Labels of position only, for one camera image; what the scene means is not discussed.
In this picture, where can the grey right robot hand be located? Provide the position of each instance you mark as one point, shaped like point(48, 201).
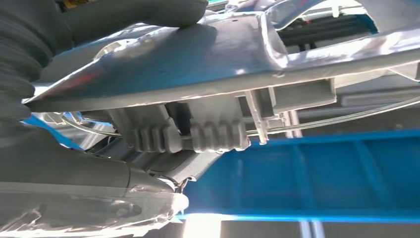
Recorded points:
point(65, 184)

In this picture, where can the blue metal shelf rack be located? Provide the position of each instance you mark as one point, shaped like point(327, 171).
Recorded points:
point(295, 177)

